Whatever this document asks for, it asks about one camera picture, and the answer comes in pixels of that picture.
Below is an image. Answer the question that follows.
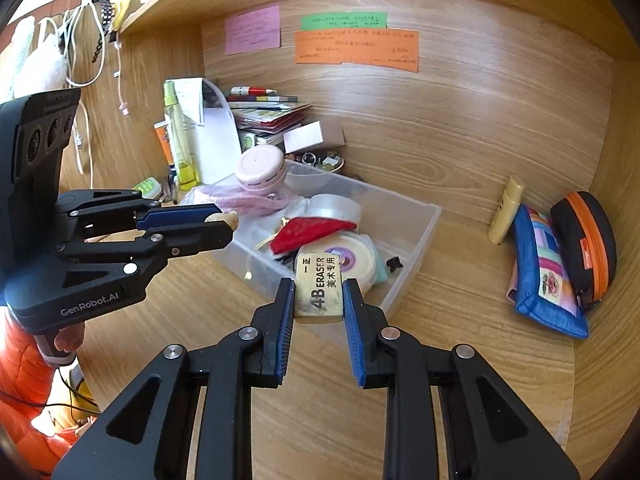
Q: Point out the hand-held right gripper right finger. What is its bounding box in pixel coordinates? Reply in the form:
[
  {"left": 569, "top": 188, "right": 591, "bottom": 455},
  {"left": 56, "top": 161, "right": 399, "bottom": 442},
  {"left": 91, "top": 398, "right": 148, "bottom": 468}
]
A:
[{"left": 341, "top": 277, "right": 581, "bottom": 480}]

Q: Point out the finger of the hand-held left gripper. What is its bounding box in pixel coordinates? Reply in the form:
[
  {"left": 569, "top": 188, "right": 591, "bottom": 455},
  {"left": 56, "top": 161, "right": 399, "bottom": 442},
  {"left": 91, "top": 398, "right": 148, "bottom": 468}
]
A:
[
  {"left": 54, "top": 221, "right": 235, "bottom": 275},
  {"left": 54, "top": 189, "right": 224, "bottom": 241}
]

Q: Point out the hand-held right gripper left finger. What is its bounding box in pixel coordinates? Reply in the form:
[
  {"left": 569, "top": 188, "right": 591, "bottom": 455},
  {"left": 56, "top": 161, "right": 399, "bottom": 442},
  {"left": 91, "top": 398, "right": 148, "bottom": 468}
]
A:
[{"left": 51, "top": 277, "right": 297, "bottom": 480}]

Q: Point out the small tan ornament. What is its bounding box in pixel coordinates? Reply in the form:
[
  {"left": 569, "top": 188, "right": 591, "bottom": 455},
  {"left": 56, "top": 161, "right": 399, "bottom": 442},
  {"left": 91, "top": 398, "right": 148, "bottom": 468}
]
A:
[{"left": 205, "top": 212, "right": 240, "bottom": 231}]

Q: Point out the pink cord bag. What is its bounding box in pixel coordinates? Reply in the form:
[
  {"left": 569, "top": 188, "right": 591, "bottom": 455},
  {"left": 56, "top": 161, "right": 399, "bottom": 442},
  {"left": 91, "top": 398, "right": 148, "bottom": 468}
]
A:
[{"left": 187, "top": 182, "right": 288, "bottom": 218}]

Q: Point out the beige eraser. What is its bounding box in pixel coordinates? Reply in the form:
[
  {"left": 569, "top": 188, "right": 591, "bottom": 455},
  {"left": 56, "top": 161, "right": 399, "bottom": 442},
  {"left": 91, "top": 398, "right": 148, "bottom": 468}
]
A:
[{"left": 294, "top": 250, "right": 346, "bottom": 323}]

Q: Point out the round cream tub purple label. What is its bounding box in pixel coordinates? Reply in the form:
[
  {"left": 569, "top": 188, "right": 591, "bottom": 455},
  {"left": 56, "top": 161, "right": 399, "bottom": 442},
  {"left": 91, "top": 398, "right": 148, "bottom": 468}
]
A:
[{"left": 300, "top": 232, "right": 381, "bottom": 296}]

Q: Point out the pink round jar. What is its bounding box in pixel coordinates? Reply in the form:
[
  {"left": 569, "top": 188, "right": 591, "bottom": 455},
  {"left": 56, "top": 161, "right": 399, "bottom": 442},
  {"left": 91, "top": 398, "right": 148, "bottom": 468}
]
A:
[{"left": 235, "top": 146, "right": 288, "bottom": 193}]

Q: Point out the red velvet pouch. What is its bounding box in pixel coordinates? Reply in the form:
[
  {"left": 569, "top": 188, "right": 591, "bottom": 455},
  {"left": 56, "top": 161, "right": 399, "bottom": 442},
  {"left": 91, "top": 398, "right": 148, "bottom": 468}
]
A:
[{"left": 270, "top": 216, "right": 357, "bottom": 256}]

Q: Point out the clear plastic storage box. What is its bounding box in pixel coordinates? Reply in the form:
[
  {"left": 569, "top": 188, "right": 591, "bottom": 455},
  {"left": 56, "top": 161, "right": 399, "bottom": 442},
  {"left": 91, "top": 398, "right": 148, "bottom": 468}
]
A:
[{"left": 180, "top": 160, "right": 443, "bottom": 316}]

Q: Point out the translucent round plastic container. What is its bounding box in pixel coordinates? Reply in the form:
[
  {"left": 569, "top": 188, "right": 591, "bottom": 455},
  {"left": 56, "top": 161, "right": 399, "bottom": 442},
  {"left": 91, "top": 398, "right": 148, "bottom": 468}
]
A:
[{"left": 305, "top": 192, "right": 362, "bottom": 233}]

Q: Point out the person's left forearm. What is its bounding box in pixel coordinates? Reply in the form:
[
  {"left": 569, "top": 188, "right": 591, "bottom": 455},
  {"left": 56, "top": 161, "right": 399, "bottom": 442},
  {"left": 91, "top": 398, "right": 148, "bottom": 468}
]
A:
[{"left": 0, "top": 307, "right": 101, "bottom": 480}]

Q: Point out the wooden desktop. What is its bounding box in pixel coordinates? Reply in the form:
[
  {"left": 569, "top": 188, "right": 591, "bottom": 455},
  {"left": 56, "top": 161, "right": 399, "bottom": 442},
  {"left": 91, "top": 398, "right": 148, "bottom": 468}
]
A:
[{"left": 50, "top": 160, "right": 578, "bottom": 480}]

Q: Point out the person's left hand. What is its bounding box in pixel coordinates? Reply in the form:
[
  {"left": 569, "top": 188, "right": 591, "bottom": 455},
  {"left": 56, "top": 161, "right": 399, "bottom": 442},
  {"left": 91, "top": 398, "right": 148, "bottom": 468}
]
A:
[{"left": 54, "top": 322, "right": 86, "bottom": 353}]

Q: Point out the small green white bottle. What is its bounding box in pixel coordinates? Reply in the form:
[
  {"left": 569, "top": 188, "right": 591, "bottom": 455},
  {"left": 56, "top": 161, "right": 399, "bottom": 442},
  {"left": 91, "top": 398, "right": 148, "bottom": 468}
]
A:
[{"left": 134, "top": 177, "right": 163, "bottom": 200}]

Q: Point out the yellow spray bottle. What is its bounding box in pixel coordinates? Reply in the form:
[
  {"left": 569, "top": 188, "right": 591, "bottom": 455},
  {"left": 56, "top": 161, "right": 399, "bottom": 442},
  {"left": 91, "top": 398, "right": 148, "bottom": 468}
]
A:
[{"left": 163, "top": 80, "right": 200, "bottom": 191}]

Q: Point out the orange tube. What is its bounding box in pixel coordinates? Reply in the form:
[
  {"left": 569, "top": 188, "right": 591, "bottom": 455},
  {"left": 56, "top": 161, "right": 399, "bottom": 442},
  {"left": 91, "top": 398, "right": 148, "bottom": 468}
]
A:
[{"left": 153, "top": 120, "right": 176, "bottom": 168}]

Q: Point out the white paper sheet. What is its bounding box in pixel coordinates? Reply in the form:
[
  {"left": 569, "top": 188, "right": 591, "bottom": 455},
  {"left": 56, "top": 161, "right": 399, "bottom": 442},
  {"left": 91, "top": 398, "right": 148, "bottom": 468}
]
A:
[{"left": 192, "top": 80, "right": 241, "bottom": 186}]

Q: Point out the white receipt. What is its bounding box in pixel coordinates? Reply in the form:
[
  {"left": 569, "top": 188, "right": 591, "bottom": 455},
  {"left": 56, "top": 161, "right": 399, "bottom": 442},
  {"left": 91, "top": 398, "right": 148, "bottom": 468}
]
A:
[{"left": 175, "top": 77, "right": 207, "bottom": 128}]

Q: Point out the white fluffy toy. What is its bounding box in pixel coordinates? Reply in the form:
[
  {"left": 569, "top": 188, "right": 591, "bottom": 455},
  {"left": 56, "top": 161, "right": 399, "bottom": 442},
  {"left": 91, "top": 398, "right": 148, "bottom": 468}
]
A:
[{"left": 10, "top": 15, "right": 68, "bottom": 101}]

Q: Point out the stack of books and cards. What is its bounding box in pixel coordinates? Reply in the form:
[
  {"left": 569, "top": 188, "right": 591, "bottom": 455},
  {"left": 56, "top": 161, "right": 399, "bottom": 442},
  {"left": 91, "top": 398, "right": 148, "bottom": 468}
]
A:
[{"left": 227, "top": 94, "right": 313, "bottom": 148}]

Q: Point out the bowl of stones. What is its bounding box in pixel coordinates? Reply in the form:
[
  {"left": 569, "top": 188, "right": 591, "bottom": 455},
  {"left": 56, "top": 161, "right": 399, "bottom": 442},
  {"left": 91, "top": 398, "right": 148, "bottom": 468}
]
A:
[{"left": 287, "top": 147, "right": 346, "bottom": 171}]

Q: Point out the white brown cardboard box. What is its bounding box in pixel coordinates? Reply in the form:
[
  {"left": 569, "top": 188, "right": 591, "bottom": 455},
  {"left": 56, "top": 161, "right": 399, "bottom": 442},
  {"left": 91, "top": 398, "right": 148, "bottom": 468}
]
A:
[{"left": 283, "top": 120, "right": 347, "bottom": 155}]

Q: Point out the yellow tube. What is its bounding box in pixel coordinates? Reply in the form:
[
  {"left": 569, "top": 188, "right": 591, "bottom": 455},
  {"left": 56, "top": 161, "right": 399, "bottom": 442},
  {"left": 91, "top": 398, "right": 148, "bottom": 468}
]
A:
[{"left": 487, "top": 175, "right": 527, "bottom": 246}]

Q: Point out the blue patchwork pouch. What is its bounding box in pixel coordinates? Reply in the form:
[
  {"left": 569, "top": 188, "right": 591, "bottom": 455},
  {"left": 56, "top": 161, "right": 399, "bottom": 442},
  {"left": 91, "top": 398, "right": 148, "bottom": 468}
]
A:
[{"left": 510, "top": 203, "right": 591, "bottom": 339}]

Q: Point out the pink paper note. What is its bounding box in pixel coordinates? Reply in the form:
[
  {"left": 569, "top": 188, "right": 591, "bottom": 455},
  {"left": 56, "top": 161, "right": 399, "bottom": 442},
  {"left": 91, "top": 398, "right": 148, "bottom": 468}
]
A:
[{"left": 224, "top": 5, "right": 282, "bottom": 56}]

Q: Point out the black orange zipper case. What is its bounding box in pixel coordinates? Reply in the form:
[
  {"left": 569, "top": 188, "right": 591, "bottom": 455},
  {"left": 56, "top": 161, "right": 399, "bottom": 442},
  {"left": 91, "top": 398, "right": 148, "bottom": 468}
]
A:
[{"left": 550, "top": 191, "right": 618, "bottom": 313}]

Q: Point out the orange paper note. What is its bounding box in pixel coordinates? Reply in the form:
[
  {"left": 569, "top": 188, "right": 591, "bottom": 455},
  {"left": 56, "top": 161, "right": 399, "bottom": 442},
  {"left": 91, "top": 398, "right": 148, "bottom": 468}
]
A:
[{"left": 294, "top": 27, "right": 420, "bottom": 73}]

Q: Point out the green paper note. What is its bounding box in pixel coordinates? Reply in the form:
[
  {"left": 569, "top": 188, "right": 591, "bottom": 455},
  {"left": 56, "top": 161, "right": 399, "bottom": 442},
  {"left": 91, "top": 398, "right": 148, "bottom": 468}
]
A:
[{"left": 300, "top": 11, "right": 390, "bottom": 31}]

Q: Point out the white cable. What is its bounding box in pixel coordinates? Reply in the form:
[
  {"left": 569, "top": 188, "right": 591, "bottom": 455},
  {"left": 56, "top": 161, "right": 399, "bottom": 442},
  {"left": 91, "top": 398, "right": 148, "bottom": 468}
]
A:
[{"left": 37, "top": 2, "right": 108, "bottom": 176}]

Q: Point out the black chain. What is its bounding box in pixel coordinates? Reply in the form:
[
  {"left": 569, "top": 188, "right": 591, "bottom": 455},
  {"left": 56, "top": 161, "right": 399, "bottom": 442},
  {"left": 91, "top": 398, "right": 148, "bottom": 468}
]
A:
[{"left": 91, "top": 0, "right": 113, "bottom": 65}]

